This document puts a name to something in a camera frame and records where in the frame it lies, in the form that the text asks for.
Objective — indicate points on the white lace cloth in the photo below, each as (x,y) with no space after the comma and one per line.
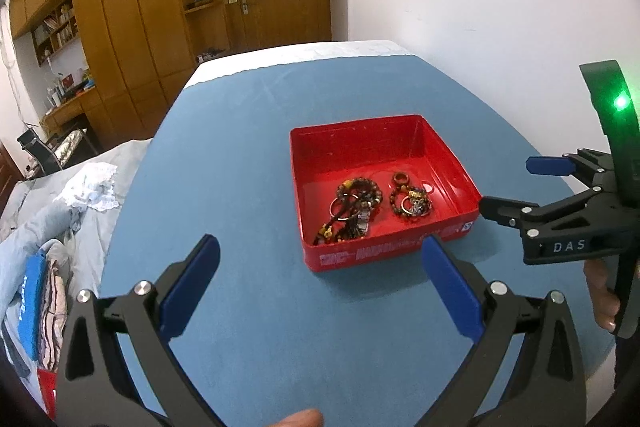
(92,189)

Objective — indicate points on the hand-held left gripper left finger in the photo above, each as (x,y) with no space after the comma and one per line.
(190,287)

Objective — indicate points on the reddish brown bangle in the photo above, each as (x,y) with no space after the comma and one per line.
(393,179)

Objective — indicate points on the blue flat package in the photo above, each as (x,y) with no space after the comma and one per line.
(32,307)

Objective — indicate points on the red box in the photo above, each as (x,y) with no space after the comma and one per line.
(47,392)

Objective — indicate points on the wooden bookshelf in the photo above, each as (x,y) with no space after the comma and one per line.
(55,32)

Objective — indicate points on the wooden wardrobe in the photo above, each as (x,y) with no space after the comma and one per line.
(125,32)

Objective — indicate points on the desk clutter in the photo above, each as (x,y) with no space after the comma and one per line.
(70,87)

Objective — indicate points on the silver metal watch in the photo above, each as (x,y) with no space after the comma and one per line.
(365,221)

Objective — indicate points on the wooden desk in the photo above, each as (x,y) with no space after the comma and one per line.
(70,112)

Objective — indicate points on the white underlay sheet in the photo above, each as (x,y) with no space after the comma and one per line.
(300,54)

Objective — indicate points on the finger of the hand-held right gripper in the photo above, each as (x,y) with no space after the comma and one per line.
(550,165)
(505,208)

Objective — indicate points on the red plastic tray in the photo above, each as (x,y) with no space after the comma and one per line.
(360,147)

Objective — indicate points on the person's left hand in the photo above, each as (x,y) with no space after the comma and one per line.
(300,419)

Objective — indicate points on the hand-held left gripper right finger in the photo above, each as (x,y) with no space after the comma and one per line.
(450,292)

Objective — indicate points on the stack of folded clothes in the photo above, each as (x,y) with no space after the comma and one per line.
(57,307)

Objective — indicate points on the black office chair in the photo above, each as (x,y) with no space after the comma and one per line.
(42,152)

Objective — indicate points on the person's right hand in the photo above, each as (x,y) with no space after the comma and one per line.
(599,292)

